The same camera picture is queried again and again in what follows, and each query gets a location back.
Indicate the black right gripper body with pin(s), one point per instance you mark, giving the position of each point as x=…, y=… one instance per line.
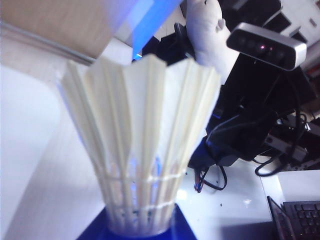
x=260, y=100

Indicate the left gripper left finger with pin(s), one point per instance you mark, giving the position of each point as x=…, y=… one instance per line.
x=97, y=227

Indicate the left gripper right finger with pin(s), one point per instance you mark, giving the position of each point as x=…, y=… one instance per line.
x=182, y=227

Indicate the white feather shuttlecock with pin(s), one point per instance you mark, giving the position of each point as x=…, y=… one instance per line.
x=140, y=125

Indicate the white plush toy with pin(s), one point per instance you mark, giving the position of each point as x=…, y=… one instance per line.
x=207, y=30

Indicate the black keyboard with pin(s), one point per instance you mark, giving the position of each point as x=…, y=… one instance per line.
x=305, y=217

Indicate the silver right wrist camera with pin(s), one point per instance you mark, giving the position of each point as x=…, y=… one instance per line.
x=270, y=47

